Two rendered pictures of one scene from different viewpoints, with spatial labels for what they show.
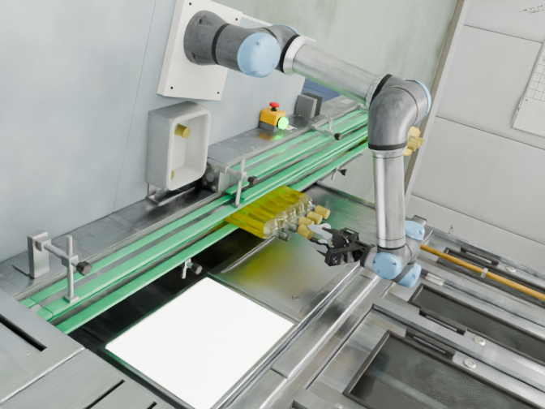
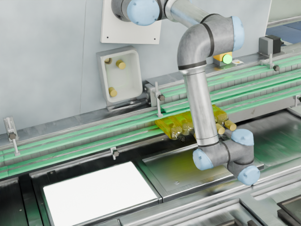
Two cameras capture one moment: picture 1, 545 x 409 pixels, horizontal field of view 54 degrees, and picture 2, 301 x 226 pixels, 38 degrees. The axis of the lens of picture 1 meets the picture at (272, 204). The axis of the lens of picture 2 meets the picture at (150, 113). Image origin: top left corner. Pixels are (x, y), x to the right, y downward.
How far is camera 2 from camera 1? 1.10 m
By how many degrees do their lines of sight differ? 39
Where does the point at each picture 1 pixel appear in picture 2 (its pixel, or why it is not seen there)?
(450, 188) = not seen: outside the picture
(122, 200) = (86, 107)
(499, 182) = not seen: outside the picture
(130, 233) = (75, 125)
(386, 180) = (188, 92)
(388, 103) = (185, 35)
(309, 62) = (176, 12)
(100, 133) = (59, 66)
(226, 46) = (124, 8)
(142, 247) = (78, 134)
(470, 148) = not seen: outside the picture
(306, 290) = (190, 179)
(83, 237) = (50, 125)
